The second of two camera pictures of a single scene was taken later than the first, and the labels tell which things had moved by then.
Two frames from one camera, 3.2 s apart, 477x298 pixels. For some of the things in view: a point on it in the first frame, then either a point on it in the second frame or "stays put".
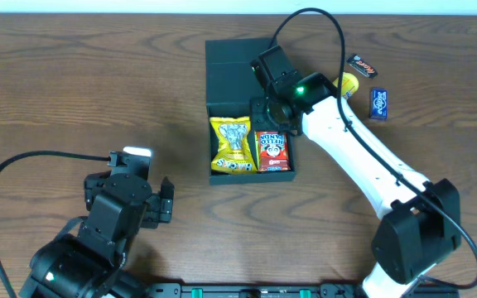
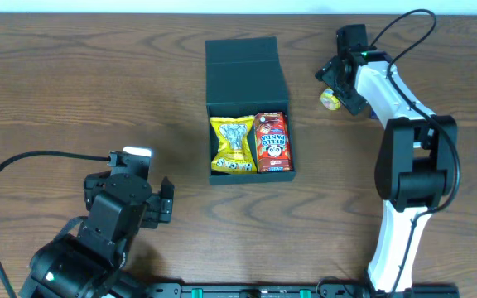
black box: (231, 84) stays put
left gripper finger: (166, 201) stays put
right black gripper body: (257, 109) -> (339, 81)
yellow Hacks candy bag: (233, 153) stays put
